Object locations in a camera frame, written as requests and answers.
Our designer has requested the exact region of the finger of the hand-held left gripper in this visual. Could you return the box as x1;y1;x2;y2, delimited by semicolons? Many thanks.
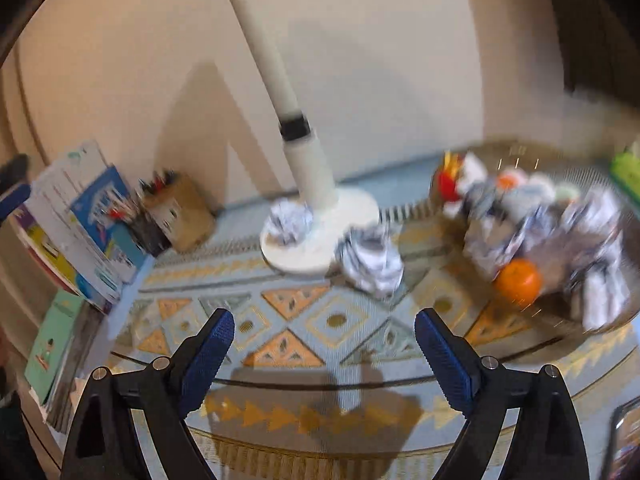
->
0;154;33;222

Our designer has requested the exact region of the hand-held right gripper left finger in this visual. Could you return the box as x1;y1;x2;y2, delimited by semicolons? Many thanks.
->
60;308;236;480

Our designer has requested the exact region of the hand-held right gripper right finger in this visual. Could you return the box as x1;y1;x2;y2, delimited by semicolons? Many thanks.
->
414;308;584;480

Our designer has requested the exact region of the brown woven basket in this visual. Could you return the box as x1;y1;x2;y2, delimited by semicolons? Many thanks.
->
434;141;640;337

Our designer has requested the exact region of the red toy fries box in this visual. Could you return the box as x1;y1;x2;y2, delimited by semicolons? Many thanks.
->
434;152;469;207

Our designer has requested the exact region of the white plush toy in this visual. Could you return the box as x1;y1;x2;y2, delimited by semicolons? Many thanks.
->
460;152;489;187

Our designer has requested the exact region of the white picture book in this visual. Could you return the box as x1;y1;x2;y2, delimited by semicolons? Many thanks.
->
24;140;127;307

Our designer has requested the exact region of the blue picture book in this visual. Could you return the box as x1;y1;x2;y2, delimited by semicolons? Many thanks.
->
70;165;152;287

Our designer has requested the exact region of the patterned table mat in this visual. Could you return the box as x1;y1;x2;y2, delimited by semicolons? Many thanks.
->
106;155;640;480

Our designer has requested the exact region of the striped pen holder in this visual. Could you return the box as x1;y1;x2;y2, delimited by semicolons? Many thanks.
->
124;206;174;259

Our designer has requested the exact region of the bunch of pens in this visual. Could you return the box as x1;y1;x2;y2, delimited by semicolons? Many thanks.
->
139;169;182;197

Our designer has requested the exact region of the green book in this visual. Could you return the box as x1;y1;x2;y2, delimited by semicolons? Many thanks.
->
24;290;87;407

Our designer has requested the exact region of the black smartphone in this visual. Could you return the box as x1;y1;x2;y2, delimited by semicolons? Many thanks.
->
597;395;640;480

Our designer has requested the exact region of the green toy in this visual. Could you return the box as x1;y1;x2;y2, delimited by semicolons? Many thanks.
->
610;141;640;192

